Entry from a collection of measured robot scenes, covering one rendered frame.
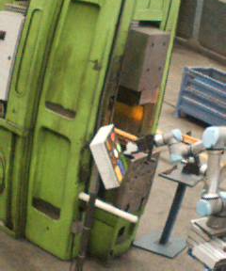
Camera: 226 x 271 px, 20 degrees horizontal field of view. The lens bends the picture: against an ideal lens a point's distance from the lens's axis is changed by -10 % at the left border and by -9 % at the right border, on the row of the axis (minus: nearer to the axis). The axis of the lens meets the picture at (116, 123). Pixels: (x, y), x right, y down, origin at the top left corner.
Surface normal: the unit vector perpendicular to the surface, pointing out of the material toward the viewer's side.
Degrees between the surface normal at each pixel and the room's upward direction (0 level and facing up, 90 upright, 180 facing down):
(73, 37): 89
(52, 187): 90
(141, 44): 90
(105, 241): 90
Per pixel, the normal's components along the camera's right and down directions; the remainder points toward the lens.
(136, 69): -0.55, 0.16
